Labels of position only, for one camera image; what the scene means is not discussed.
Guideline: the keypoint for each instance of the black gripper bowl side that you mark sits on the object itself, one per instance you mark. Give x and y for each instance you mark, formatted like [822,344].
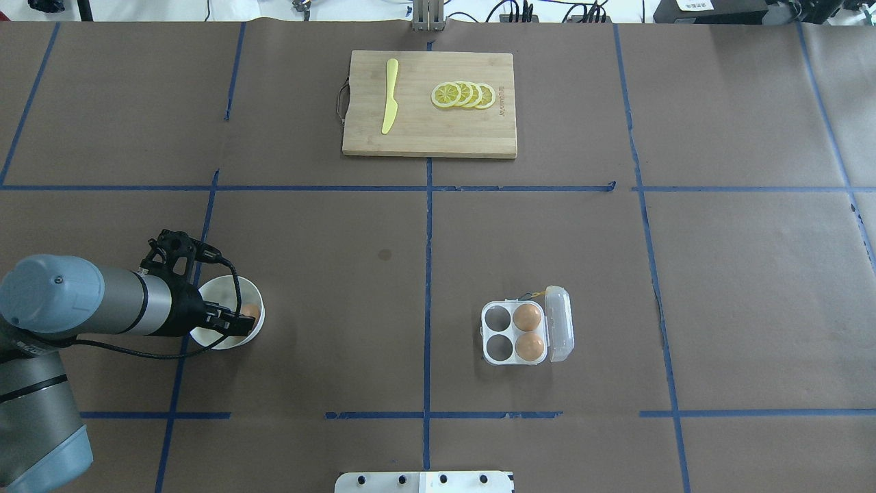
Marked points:
[185,309]

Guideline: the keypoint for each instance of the brown egg from bowl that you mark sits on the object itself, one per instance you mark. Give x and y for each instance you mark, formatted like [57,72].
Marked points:
[251,310]

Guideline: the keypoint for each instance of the clear plastic egg box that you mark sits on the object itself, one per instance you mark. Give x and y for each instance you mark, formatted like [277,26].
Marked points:
[499,334]

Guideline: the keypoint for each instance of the grey robot arm bowl side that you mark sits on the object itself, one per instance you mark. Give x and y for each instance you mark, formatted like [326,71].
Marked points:
[49,302]

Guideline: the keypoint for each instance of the brown egg rear slot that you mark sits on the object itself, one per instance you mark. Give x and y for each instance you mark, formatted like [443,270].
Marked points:
[527,317]

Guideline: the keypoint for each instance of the brown egg slot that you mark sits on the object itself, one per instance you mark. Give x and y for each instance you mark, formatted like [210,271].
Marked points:
[527,317]
[530,347]

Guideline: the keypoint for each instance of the brown egg front slot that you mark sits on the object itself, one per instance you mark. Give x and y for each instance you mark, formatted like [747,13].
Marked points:
[530,347]

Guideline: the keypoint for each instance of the white round bowl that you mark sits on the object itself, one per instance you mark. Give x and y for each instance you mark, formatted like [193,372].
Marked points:
[221,291]

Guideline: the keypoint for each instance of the bamboo cutting board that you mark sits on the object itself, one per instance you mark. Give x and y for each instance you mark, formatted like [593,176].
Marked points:
[421,129]

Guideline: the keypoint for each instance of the yellow plastic knife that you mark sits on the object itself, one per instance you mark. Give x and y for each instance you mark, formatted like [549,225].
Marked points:
[391,105]

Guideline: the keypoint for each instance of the black wrist camera bowl side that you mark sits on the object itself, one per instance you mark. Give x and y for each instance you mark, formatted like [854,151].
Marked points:
[177,253]

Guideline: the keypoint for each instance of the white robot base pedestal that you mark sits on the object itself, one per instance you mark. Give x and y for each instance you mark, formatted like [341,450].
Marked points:
[427,481]

